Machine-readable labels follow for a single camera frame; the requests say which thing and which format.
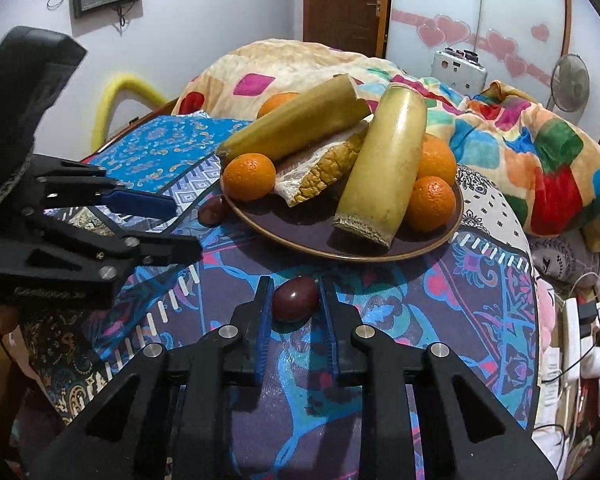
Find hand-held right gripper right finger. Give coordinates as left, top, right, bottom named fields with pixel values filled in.
left=320, top=278, right=559, bottom=480

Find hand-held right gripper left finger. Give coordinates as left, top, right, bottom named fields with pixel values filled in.
left=45, top=276, right=276, bottom=480

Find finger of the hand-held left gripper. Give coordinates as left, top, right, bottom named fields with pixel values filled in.
left=25, top=209, right=204, bottom=282
left=30, top=157, right=179, bottom=219

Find dark plum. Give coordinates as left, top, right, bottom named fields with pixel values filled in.
left=272, top=276, right=323, bottom=322

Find dark purple passion fruit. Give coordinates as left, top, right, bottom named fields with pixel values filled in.
left=197, top=195, right=229, bottom=226

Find dark purple round plate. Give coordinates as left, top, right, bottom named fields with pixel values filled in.
left=220, top=160, right=465, bottom=264

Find small tangerine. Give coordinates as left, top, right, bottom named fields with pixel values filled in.
left=404, top=176, right=457, bottom=234
left=222, top=152, right=277, bottom=203

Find large peeled pomelo segment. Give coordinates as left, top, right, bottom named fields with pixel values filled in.
left=274, top=132, right=371, bottom=207

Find large orange with sticker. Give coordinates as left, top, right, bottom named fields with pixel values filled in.
left=416, top=132, right=458, bottom=186

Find person's left hand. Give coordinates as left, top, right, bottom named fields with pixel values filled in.
left=0, top=305, right=22, bottom=346

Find yellow foam tube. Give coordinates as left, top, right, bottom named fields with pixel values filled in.
left=92, top=74, right=169, bottom=149

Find patterned patchwork cloth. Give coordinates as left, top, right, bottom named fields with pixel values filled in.
left=10, top=112, right=541, bottom=480

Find white power strip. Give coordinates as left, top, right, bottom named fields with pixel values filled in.
left=560, top=297, right=584, bottom=382

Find grey printed pillow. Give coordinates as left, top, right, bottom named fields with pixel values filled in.
left=527, top=230, right=600, bottom=291

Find colourful checked blanket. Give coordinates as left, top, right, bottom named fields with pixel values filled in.
left=172, top=40, right=600, bottom=239

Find brown wooden door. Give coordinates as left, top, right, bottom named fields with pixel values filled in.
left=303, top=0, right=394, bottom=59

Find white box appliance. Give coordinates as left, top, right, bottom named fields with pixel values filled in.
left=432, top=55, right=486, bottom=92

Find pink heart stickers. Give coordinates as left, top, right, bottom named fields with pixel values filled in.
left=390, top=7, right=556, bottom=86

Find standing electric fan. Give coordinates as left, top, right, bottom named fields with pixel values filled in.
left=550, top=53, right=592, bottom=114

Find frosted sliding door wardrobe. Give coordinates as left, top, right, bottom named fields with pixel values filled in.
left=380, top=0, right=574, bottom=111

